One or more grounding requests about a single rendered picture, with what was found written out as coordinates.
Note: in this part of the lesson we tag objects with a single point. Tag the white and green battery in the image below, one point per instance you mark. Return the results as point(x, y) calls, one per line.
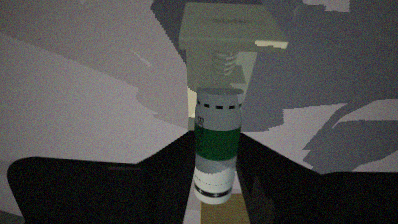
point(218, 120)

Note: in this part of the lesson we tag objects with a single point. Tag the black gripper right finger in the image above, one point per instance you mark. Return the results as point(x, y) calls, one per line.
point(276, 190)

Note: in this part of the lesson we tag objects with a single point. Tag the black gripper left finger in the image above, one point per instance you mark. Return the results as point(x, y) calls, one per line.
point(152, 191)

